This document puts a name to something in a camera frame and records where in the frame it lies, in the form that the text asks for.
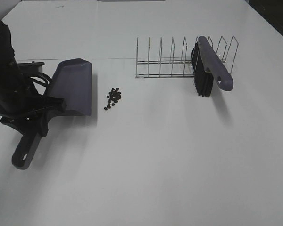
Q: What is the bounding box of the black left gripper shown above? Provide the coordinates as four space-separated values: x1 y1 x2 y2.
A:
0 95 66 137

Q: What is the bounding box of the pile of coffee beans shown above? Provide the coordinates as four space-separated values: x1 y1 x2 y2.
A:
104 87 122 111

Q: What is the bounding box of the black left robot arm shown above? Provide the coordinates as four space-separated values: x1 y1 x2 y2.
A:
0 20 66 137

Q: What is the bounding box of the black cable bundle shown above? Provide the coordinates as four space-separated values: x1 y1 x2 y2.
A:
28 72 53 89

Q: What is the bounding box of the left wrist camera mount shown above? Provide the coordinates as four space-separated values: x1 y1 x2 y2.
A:
17 61 45 73

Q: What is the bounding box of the chrome wire dish rack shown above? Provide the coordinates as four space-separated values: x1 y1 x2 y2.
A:
135 36 239 78

